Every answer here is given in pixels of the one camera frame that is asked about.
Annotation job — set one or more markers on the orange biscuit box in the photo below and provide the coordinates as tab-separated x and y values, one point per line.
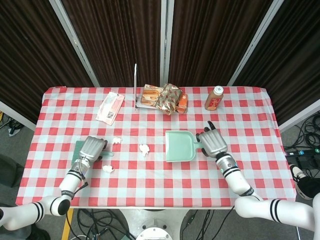
148	96

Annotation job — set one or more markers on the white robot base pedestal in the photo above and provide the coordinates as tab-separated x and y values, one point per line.
155	233

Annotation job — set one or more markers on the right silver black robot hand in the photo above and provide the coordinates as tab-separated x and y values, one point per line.
215	145

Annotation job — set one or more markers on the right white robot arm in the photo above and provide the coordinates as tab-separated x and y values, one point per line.
236	181

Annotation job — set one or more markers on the red white checkered tablecloth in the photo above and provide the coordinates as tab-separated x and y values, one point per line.
160	185

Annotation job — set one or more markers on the green hand brush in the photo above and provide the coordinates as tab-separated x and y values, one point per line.
78	150

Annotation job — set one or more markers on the white partition base rail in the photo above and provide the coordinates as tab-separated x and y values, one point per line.
300	115
17	116

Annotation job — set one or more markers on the green plastic dustpan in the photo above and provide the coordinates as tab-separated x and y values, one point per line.
178	146

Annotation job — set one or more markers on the white double frame post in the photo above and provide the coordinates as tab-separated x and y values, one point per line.
167	37

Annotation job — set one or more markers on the pink white wipes packet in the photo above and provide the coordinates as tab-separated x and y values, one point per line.
110	107

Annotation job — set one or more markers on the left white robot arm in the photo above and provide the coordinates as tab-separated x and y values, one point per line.
68	183

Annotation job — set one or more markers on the white paper ball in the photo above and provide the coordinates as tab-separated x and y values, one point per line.
117	140
108	169
144	148

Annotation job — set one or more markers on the orange snack carton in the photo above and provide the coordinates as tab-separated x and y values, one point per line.
182	103

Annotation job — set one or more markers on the white black sneaker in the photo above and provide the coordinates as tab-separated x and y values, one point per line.
297	172

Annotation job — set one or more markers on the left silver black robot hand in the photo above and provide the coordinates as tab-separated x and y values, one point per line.
91	148

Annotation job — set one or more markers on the white metal bookend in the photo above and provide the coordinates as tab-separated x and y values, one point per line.
135	85

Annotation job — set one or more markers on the white slanted frame post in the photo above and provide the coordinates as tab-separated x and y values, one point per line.
255	42
75	42

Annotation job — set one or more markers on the black power strip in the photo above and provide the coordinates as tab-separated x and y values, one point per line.
300	152

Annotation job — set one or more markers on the brown juice bottle white cap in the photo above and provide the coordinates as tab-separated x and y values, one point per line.
213	101

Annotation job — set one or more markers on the gold foil snack bag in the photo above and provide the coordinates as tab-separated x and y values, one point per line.
168	100

